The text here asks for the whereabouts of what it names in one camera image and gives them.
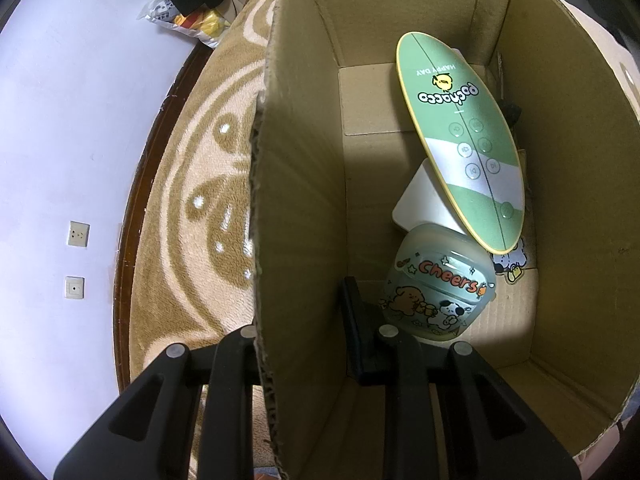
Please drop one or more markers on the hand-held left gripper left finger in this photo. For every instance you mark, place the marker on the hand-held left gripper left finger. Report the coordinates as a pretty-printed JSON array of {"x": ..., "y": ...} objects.
[{"x": 235, "y": 360}]

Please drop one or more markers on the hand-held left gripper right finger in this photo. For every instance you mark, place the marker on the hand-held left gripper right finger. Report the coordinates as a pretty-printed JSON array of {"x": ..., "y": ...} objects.
[{"x": 351, "y": 310}]

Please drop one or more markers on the cartoon printed earbud case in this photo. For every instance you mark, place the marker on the cartoon printed earbud case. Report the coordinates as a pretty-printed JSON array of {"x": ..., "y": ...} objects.
[{"x": 435, "y": 285}]

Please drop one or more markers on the brown cardboard box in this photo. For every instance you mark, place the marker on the brown cardboard box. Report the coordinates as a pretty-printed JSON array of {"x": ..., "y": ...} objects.
[{"x": 310, "y": 160}]

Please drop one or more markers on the green oval speaker board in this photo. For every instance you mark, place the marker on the green oval speaker board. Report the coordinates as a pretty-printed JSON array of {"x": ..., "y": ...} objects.
[{"x": 460, "y": 125}]

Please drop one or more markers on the white square charger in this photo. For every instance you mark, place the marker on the white square charger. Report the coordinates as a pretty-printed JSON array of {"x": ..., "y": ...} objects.
[{"x": 425, "y": 200}]

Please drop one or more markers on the cartoon dog sticker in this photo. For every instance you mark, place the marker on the cartoon dog sticker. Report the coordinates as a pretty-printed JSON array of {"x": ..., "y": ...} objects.
[{"x": 510, "y": 260}]

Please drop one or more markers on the plastic bag with yellow toys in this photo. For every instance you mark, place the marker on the plastic bag with yellow toys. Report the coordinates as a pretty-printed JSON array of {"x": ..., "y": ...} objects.
[{"x": 200, "y": 27}]

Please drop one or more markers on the beige wall socket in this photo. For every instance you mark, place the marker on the beige wall socket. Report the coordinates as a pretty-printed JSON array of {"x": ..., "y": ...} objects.
[
  {"x": 74, "y": 288},
  {"x": 79, "y": 234}
]

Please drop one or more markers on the dark wooden bed frame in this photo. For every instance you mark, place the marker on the dark wooden bed frame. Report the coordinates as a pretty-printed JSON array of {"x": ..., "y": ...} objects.
[{"x": 137, "y": 200}]

